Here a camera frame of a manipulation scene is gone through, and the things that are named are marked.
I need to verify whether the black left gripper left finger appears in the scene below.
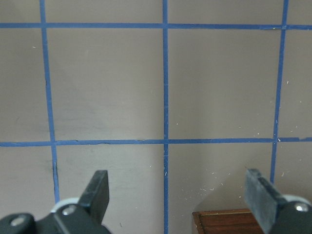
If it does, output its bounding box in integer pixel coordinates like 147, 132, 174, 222
51, 170, 109, 234

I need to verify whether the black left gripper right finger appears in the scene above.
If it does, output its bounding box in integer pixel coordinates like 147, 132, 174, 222
245, 169, 312, 234

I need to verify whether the dark brown wooden cabinet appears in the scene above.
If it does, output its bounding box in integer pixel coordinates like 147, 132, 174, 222
192, 209, 263, 234

